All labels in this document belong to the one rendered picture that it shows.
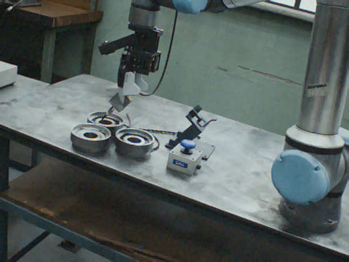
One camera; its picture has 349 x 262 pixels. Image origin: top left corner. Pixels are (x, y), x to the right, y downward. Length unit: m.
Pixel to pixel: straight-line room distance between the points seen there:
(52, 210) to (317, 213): 0.76
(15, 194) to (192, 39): 1.71
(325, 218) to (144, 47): 0.59
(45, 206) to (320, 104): 0.87
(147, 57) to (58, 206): 0.55
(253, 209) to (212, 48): 1.80
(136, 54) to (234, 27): 1.64
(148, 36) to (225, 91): 1.71
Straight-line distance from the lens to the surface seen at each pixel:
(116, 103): 1.16
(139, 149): 1.12
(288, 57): 2.64
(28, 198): 1.38
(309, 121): 0.84
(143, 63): 1.09
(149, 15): 1.07
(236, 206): 1.03
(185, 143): 1.10
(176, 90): 2.86
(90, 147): 1.12
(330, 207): 1.03
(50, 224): 1.32
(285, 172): 0.85
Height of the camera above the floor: 1.32
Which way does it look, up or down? 22 degrees down
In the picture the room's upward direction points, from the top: 12 degrees clockwise
